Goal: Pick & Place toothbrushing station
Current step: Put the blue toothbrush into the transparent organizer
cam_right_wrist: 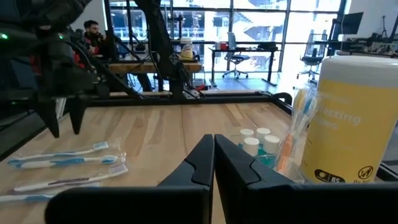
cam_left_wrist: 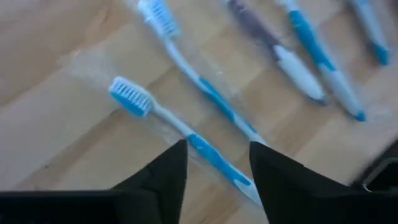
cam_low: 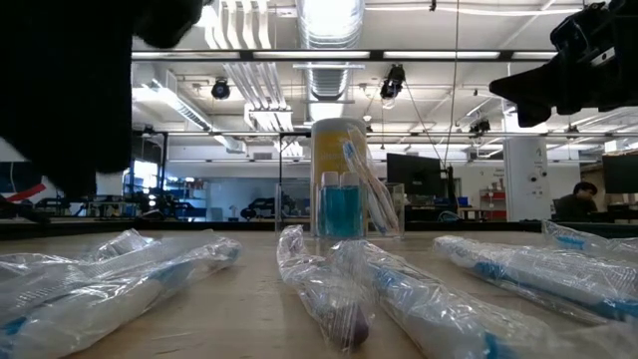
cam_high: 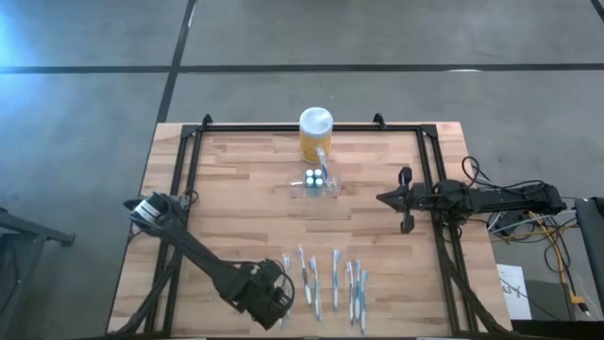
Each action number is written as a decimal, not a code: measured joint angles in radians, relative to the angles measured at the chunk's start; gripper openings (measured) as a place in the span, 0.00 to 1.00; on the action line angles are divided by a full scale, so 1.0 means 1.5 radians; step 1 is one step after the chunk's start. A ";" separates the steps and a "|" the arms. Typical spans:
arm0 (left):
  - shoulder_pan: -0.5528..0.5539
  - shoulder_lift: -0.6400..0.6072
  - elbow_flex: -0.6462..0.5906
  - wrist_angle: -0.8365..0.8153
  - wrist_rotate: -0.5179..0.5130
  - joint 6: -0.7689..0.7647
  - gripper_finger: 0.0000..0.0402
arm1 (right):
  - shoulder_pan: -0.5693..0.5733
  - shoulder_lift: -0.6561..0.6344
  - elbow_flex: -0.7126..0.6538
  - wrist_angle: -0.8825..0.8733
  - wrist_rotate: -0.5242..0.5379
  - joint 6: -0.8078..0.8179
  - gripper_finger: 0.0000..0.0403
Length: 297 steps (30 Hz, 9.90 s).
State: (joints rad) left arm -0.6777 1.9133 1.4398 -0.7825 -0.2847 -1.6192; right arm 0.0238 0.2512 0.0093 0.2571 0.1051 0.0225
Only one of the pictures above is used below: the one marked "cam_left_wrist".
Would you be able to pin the black table-level camera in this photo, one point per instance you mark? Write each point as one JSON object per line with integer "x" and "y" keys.
{"x": 385, "y": 177}

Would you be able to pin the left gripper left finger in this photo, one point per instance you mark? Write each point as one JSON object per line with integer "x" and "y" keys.
{"x": 161, "y": 193}

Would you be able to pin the blue white toothbrush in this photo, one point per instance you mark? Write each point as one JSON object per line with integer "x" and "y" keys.
{"x": 214, "y": 96}
{"x": 132, "y": 98}
{"x": 311, "y": 43}
{"x": 370, "y": 28}

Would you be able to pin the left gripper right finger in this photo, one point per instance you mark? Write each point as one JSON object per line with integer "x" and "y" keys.
{"x": 289, "y": 193}

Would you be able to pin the purple white toothbrush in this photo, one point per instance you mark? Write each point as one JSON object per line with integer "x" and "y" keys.
{"x": 295, "y": 68}

